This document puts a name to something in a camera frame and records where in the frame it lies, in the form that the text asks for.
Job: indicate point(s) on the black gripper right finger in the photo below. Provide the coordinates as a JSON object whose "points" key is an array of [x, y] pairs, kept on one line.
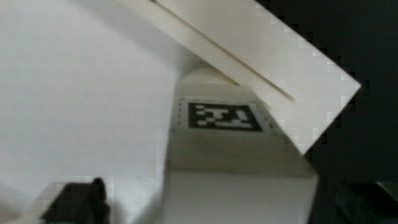
{"points": [[366, 202]]}

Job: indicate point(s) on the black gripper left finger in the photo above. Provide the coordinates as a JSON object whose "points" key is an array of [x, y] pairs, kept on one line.
{"points": [[78, 206]]}

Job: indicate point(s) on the white leg with tag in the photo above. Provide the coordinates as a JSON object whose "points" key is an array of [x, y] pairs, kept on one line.
{"points": [[238, 180]]}

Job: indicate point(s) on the white square tabletop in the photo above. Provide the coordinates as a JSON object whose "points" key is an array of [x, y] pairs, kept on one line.
{"points": [[94, 56]]}

